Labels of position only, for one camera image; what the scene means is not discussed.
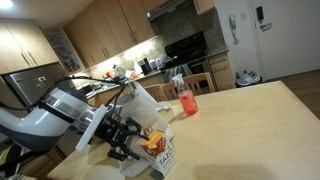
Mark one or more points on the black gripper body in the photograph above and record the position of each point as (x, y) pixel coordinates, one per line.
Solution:
(113, 132)

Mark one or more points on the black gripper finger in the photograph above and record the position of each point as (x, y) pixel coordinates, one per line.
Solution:
(121, 153)
(134, 128)

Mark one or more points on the white canvas tote bag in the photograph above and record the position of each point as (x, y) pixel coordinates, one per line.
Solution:
(142, 107)

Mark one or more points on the orange TAZO tea box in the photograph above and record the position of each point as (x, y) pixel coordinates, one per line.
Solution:
(159, 152)

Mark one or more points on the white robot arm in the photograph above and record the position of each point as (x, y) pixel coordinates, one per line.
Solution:
(59, 109)

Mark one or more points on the wooden chair behind table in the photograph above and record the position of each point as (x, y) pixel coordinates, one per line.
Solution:
(156, 92)

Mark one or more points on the pink liquid soap bottle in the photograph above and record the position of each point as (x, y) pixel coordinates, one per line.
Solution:
(185, 95)

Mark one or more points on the wooden chair left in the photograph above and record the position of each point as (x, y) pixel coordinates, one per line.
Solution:
(200, 83)

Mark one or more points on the black stove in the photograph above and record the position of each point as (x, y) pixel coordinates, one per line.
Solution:
(192, 51)

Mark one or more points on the stainless steel refrigerator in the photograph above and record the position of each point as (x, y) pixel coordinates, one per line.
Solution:
(30, 84)

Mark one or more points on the pair of sneakers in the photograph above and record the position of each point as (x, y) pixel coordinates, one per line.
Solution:
(248, 79)

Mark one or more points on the black door lock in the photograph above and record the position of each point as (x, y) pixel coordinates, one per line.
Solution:
(260, 14)

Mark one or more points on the white door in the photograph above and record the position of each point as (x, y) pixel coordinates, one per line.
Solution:
(289, 37)

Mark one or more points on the white wall telephone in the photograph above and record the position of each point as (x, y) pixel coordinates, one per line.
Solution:
(232, 23)

